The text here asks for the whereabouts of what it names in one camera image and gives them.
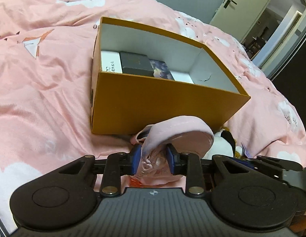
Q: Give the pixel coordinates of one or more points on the black door handle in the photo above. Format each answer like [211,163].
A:
[227,3]

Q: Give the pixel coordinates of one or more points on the illustrated card box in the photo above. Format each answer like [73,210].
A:
[160,70]

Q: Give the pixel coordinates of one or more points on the pink fabric pouch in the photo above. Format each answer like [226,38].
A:
[187,134]

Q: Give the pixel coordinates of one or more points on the orange cardboard storage box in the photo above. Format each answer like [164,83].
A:
[124,103]

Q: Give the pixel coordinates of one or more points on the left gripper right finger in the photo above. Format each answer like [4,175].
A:
[237,194]

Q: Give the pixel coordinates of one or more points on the pink cloud pattern duvet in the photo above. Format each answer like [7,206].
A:
[46,49]

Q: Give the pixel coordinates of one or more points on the black rectangular gift box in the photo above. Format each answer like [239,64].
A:
[135,64]

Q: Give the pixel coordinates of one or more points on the cream bedroom door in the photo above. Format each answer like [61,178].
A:
[238,20]

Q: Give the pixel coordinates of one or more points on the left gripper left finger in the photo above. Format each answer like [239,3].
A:
[70,194]

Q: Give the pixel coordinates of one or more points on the white black-eared plush toy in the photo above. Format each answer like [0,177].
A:
[219,147]

